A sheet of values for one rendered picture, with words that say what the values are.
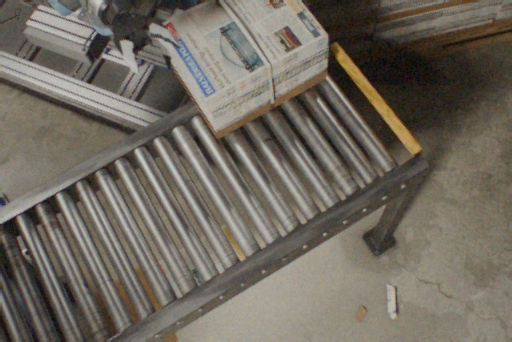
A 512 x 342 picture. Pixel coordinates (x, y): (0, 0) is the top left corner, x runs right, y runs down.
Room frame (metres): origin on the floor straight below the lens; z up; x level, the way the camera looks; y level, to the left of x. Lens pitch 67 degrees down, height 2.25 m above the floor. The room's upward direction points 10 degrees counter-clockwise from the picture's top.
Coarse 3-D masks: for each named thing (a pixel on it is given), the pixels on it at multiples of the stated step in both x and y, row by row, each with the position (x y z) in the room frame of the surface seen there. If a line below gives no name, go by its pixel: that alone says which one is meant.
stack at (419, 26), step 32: (320, 0) 1.31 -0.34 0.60; (352, 0) 1.31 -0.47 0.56; (384, 0) 1.32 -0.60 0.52; (416, 0) 1.33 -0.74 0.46; (448, 0) 1.34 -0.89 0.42; (480, 0) 1.35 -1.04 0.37; (352, 32) 1.32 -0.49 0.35; (384, 32) 1.33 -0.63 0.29; (416, 32) 1.33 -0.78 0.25; (480, 32) 1.35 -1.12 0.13; (384, 64) 1.34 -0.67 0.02
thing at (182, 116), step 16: (176, 112) 0.83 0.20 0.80; (192, 112) 0.82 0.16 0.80; (144, 128) 0.80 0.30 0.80; (160, 128) 0.79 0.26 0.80; (192, 128) 0.81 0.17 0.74; (128, 144) 0.76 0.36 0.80; (144, 144) 0.75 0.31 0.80; (176, 144) 0.78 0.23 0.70; (96, 160) 0.73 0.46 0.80; (112, 160) 0.72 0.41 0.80; (64, 176) 0.69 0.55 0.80; (80, 176) 0.68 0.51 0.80; (32, 192) 0.66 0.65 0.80; (48, 192) 0.65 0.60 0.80; (0, 208) 0.63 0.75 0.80; (16, 208) 0.62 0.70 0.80; (32, 208) 0.62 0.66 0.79; (0, 224) 0.58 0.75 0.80
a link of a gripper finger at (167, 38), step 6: (150, 30) 0.81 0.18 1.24; (156, 30) 0.80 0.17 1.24; (162, 30) 0.80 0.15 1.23; (168, 30) 0.80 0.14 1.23; (156, 36) 0.79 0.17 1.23; (162, 36) 0.79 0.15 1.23; (168, 36) 0.78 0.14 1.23; (174, 36) 0.78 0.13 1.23; (162, 42) 0.80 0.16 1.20; (168, 42) 0.78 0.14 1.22; (174, 42) 0.76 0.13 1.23; (168, 48) 0.79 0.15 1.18; (180, 48) 0.75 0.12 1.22
